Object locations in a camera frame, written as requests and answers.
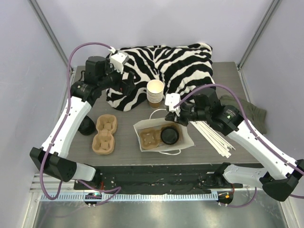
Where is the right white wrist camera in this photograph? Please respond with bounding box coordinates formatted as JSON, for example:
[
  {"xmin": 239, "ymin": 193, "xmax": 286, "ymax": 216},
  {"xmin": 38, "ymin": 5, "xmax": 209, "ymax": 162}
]
[{"xmin": 164, "ymin": 93, "xmax": 181, "ymax": 115}]

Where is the aluminium frame rail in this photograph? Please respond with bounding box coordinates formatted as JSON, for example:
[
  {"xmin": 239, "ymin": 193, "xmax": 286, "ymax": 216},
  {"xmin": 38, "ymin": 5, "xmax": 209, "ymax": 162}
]
[{"xmin": 30, "ymin": 171, "xmax": 76, "ymax": 192}]

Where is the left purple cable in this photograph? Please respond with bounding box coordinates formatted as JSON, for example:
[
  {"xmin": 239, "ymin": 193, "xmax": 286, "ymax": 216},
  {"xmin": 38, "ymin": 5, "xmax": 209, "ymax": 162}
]
[{"xmin": 39, "ymin": 42, "xmax": 122, "ymax": 218}]

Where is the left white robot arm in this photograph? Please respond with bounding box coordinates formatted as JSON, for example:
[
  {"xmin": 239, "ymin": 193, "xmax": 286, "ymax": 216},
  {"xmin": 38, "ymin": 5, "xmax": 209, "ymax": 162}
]
[{"xmin": 29, "ymin": 51, "xmax": 135, "ymax": 190}]

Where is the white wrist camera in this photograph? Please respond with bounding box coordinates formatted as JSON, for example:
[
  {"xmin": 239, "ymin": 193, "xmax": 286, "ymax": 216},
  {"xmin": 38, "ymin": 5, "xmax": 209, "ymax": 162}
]
[
  {"xmin": 164, "ymin": 93, "xmax": 181, "ymax": 115},
  {"xmin": 109, "ymin": 47, "xmax": 129, "ymax": 74}
]

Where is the stack of paper cups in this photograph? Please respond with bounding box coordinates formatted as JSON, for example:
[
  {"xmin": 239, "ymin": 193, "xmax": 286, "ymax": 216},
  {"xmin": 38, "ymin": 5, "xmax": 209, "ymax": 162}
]
[{"xmin": 147, "ymin": 79, "xmax": 164, "ymax": 109}]

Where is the black plastic cup lid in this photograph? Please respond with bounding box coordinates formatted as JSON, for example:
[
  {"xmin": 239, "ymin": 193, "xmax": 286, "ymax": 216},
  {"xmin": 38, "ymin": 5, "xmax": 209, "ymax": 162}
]
[{"xmin": 160, "ymin": 126, "xmax": 180, "ymax": 145}]

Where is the stack of black lids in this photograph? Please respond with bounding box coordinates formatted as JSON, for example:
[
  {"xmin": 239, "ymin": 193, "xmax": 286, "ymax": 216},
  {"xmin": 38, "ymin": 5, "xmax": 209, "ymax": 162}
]
[{"xmin": 78, "ymin": 115, "xmax": 96, "ymax": 136}]

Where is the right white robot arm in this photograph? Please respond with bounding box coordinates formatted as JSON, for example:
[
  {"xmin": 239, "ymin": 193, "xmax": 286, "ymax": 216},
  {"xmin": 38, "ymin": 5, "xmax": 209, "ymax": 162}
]
[{"xmin": 165, "ymin": 88, "xmax": 304, "ymax": 201}]

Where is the light blue paper bag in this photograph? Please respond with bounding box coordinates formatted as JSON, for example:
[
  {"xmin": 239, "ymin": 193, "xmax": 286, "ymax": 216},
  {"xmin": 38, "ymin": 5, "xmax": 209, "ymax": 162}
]
[{"xmin": 133, "ymin": 114, "xmax": 194, "ymax": 156}]

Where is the brown cardboard cup carrier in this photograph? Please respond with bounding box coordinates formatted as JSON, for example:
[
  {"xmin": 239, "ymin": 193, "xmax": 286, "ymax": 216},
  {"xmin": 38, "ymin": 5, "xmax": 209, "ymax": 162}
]
[{"xmin": 92, "ymin": 114, "xmax": 118, "ymax": 155}]

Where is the zebra print pillow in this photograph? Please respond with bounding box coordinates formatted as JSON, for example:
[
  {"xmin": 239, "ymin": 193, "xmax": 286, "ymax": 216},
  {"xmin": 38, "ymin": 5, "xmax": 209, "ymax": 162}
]
[{"xmin": 106, "ymin": 43, "xmax": 214, "ymax": 112}]

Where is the bundle of white wrapped straws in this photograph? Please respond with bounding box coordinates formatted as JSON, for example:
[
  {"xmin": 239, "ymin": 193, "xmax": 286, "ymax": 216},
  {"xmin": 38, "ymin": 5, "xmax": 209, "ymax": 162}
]
[{"xmin": 190, "ymin": 121, "xmax": 235, "ymax": 158}]

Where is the white slotted cable duct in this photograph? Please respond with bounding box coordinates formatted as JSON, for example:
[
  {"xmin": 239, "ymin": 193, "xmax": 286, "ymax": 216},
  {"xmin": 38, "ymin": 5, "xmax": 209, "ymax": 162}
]
[{"xmin": 55, "ymin": 192, "xmax": 218, "ymax": 202}]

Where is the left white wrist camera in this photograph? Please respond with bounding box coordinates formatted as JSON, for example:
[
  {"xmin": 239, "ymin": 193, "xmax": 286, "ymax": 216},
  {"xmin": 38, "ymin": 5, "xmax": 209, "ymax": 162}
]
[{"xmin": 109, "ymin": 47, "xmax": 129, "ymax": 74}]

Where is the olive green cloth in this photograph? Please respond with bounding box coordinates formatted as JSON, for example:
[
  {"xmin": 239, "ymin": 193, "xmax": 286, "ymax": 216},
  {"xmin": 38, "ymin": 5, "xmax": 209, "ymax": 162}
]
[{"xmin": 220, "ymin": 95, "xmax": 267, "ymax": 135}]

